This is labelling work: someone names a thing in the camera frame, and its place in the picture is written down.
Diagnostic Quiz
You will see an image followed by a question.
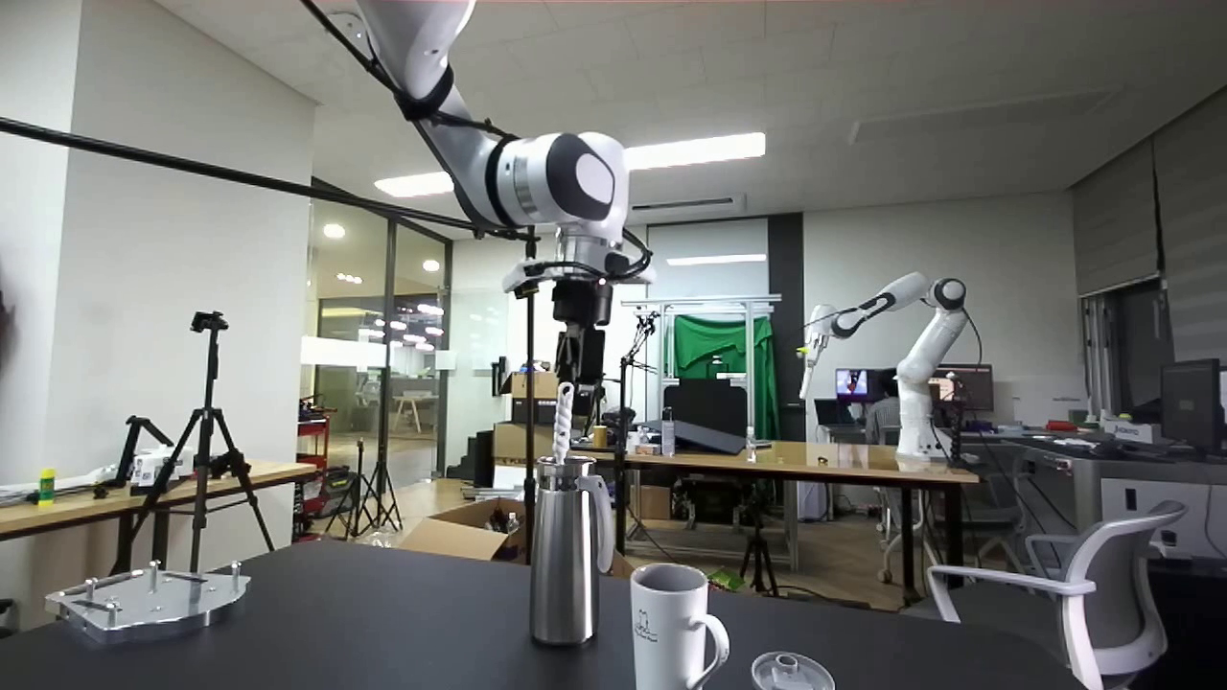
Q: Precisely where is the long wooden bench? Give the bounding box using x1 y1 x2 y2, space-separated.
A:
0 455 321 543

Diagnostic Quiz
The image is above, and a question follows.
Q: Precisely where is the cardboard box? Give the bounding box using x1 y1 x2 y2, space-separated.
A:
400 495 530 568

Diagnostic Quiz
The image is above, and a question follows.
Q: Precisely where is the tall black camera tripod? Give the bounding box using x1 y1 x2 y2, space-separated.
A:
110 308 279 575

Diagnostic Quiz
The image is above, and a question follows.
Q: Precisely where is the white stirring stick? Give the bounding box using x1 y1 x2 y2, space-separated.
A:
547 378 578 471

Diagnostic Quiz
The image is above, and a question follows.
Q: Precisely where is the clear glass lid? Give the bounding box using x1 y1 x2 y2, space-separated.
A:
749 648 838 690

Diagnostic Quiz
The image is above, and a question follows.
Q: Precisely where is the small black tripod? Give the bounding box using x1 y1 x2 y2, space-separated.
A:
93 415 178 503

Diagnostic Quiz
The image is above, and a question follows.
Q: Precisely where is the white office chair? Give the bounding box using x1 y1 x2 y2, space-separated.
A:
924 507 1187 690

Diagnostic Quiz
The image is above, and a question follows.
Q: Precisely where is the silver metal flask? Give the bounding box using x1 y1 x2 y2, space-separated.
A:
530 455 606 653

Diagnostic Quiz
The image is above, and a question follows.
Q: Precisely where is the green screen backdrop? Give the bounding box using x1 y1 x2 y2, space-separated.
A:
670 313 785 443

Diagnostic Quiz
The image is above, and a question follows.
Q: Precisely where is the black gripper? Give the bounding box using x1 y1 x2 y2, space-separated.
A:
547 272 616 429

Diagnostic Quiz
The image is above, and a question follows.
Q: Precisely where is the wooden table with black legs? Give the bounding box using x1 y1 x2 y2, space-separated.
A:
492 433 983 613

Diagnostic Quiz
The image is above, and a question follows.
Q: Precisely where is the black vertical stand pole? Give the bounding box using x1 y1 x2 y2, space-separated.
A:
516 232 542 568

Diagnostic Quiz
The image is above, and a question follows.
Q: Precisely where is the clear acrylic tray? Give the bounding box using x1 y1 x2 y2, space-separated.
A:
45 554 256 645

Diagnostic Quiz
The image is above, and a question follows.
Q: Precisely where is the white ceramic mug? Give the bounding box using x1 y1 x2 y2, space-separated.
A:
625 558 735 690

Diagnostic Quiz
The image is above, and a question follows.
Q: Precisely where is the dark computer monitor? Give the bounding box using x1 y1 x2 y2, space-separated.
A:
1158 355 1227 455

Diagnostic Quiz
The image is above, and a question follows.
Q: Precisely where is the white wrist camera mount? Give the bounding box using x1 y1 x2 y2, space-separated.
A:
497 241 657 299

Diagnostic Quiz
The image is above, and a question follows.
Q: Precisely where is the black horizontal boom pole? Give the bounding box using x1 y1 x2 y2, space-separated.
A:
0 111 530 244

